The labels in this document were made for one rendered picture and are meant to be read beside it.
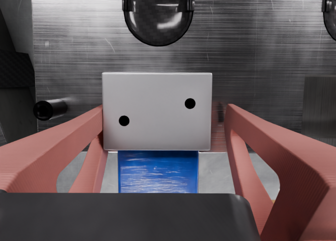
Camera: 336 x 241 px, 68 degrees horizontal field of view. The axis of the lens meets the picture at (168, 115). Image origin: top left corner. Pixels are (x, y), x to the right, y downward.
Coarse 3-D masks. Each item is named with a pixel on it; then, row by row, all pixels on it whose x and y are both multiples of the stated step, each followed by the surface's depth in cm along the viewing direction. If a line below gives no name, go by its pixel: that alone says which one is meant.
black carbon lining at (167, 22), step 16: (128, 0) 13; (144, 0) 14; (160, 0) 14; (176, 0) 14; (192, 0) 13; (128, 16) 14; (144, 16) 14; (160, 16) 14; (176, 16) 14; (144, 32) 14; (160, 32) 14; (176, 32) 14
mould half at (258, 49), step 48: (48, 0) 13; (96, 0) 13; (240, 0) 13; (288, 0) 13; (48, 48) 14; (96, 48) 14; (144, 48) 14; (192, 48) 14; (240, 48) 14; (288, 48) 14; (48, 96) 14; (96, 96) 14; (240, 96) 14; (288, 96) 14
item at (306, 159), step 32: (224, 128) 13; (256, 128) 9; (288, 160) 7; (320, 160) 6; (256, 192) 10; (288, 192) 7; (320, 192) 5; (256, 224) 10; (288, 224) 7; (320, 224) 6
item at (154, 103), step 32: (128, 96) 11; (160, 96) 11; (192, 96) 11; (128, 128) 11; (160, 128) 11; (192, 128) 11; (128, 160) 13; (160, 160) 13; (192, 160) 13; (128, 192) 13; (160, 192) 13; (192, 192) 13
